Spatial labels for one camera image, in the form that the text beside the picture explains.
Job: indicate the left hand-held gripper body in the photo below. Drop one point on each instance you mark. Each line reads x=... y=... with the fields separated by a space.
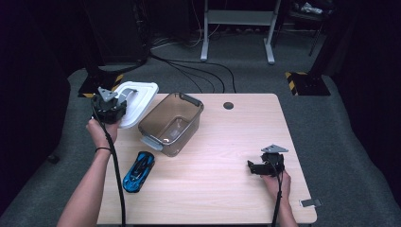
x=107 y=110

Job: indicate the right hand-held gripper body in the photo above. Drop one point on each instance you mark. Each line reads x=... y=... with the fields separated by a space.
x=273 y=164

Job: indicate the transparent grey storage box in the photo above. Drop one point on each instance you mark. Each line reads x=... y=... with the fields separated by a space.
x=187 y=126

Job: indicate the blue toy car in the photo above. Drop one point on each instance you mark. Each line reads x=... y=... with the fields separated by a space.
x=138 y=171

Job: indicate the person's left hand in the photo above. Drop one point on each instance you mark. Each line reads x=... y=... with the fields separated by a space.
x=101 y=134

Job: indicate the person's right hand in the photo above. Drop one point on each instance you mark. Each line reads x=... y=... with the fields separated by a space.
x=282 y=187

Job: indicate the black striped stand base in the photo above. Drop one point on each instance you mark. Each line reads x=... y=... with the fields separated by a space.
x=94 y=83
x=310 y=85

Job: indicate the black wristband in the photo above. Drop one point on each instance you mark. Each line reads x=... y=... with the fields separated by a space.
x=103 y=148

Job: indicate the black equipment cabinet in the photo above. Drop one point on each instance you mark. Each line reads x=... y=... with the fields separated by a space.
x=116 y=31

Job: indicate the dark round table grommet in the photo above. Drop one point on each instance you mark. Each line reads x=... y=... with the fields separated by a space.
x=228 y=105

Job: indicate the small black floor object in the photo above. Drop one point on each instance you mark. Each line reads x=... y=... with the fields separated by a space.
x=53 y=158

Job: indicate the dark curtain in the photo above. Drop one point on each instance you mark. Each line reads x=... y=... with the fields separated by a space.
x=372 y=94
x=28 y=94

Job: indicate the dark chair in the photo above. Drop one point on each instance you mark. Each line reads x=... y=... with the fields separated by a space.
x=310 y=17

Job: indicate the white cloth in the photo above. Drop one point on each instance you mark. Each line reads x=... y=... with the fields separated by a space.
x=310 y=8

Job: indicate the grey metal table bracket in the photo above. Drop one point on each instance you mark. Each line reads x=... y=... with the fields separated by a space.
x=310 y=202

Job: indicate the white metal desk frame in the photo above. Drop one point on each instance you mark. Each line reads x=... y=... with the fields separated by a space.
x=239 y=17

